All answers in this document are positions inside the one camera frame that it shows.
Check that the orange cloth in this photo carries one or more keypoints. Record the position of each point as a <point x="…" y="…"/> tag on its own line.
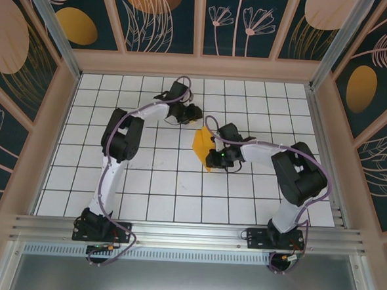
<point x="202" y="142"/>

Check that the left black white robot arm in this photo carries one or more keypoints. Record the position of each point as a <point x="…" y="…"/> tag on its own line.
<point x="121" y="140"/>

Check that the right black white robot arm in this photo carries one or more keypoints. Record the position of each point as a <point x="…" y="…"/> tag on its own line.
<point x="303" y="181"/>

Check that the black controller board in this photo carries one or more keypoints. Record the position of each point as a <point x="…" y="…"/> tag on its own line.
<point x="100" y="247"/>

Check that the grey metal panel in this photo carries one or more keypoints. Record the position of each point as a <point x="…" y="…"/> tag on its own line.
<point x="185" y="282"/>

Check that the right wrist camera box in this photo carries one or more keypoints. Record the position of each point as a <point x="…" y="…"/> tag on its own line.
<point x="216" y="143"/>

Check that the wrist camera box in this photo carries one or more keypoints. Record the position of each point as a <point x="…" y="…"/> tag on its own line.
<point x="189" y="95"/>
<point x="216" y="143"/>

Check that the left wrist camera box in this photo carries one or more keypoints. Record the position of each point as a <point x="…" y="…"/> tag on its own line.
<point x="189" y="95"/>

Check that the aluminium mounting rail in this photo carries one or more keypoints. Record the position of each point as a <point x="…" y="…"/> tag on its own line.
<point x="188" y="233"/>

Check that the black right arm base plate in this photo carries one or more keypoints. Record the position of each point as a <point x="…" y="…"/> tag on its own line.
<point x="256" y="239"/>

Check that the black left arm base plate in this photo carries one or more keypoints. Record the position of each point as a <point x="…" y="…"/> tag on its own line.
<point x="122" y="231"/>

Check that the aluminium frame post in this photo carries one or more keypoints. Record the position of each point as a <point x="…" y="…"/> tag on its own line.
<point x="56" y="28"/>
<point x="336" y="45"/>

